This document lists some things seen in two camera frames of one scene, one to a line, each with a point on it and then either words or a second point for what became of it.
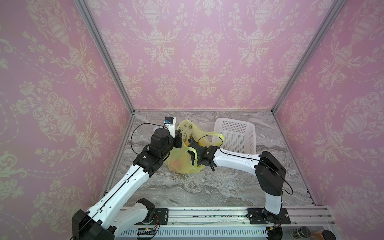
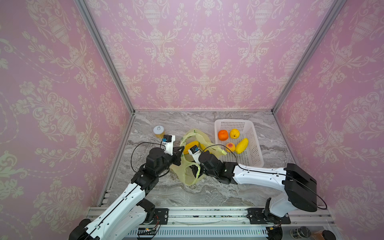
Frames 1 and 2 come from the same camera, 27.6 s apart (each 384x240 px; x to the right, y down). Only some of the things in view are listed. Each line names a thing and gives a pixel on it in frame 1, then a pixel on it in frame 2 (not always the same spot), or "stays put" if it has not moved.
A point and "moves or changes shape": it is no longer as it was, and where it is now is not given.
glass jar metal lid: [300, 232] stays put
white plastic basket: [239, 137] stays put
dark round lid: [327, 235] stays put
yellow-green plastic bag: [181, 161] moves or changes shape
